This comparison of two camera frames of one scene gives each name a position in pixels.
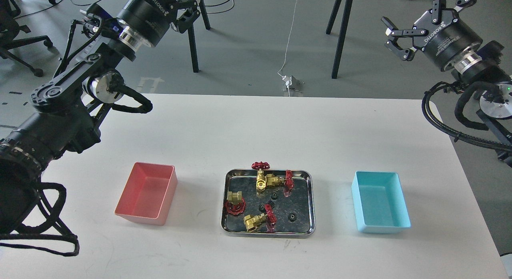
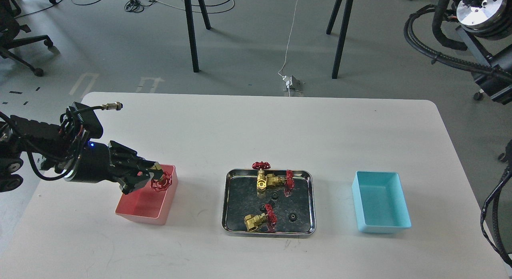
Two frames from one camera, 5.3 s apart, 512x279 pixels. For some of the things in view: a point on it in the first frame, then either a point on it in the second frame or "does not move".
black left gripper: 151,14 → 95,162
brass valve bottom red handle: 267,221 does not move
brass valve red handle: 235,209 → 159,185
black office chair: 9,9 does not move
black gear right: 292,218 does not move
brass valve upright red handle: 261,183 does not move
